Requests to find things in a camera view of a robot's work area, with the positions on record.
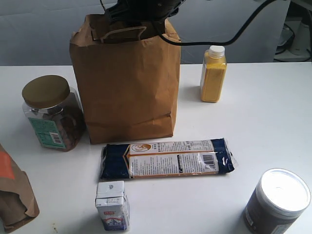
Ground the white device in background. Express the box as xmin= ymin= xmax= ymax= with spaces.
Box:
xmin=290 ymin=18 xmax=311 ymax=57

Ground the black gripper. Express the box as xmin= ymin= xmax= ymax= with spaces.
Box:
xmin=104 ymin=0 xmax=183 ymax=27

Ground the brown paper shopping bag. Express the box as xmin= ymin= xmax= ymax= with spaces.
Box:
xmin=69 ymin=12 xmax=181 ymax=144

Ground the small white milk carton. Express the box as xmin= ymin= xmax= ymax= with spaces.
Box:
xmin=95 ymin=181 xmax=130 ymax=231

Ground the brown kraft pouch orange label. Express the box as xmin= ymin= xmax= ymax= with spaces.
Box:
xmin=0 ymin=147 xmax=39 ymax=233

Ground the clear jar gold lid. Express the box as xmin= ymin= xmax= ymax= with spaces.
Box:
xmin=22 ymin=75 xmax=86 ymax=152

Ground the yellow bottle white cap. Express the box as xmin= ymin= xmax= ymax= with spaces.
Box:
xmin=200 ymin=45 xmax=227 ymax=102

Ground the grey can silver lid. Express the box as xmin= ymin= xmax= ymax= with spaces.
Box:
xmin=243 ymin=168 xmax=312 ymax=234

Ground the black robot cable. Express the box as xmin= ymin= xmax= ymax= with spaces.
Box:
xmin=156 ymin=0 xmax=276 ymax=47

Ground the dark blue noodle packet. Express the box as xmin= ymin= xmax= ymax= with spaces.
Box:
xmin=99 ymin=138 xmax=234 ymax=180

